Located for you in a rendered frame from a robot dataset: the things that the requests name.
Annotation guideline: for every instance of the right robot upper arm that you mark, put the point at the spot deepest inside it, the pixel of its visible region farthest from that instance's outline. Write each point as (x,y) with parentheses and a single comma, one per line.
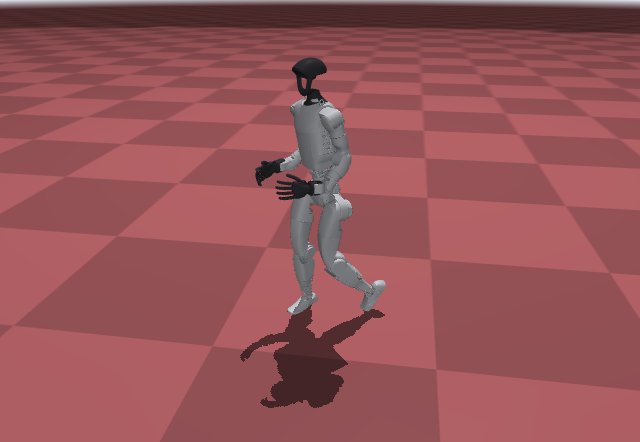
(292,107)

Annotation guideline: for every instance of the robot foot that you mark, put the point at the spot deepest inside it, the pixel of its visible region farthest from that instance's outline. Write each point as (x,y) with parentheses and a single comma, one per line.
(369,301)
(301,304)

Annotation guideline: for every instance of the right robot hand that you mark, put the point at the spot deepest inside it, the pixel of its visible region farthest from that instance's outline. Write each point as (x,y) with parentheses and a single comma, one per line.
(267,169)

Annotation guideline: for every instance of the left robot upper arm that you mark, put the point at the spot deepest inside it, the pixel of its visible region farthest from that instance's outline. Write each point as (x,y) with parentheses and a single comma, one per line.
(333,121)

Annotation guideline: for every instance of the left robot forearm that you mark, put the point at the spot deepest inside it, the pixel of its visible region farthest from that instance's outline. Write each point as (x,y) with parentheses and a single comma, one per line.
(334,174)

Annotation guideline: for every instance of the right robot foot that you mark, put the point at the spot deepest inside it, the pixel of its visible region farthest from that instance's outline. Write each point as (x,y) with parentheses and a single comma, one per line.
(301,304)

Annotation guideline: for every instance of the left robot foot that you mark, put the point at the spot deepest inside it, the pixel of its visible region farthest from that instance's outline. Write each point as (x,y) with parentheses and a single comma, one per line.
(369,301)

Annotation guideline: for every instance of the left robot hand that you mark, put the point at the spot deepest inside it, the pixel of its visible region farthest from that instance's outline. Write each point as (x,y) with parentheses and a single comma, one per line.
(299,189)

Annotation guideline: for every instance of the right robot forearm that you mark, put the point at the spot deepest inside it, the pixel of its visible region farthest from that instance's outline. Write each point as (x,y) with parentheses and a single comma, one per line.
(291,162)

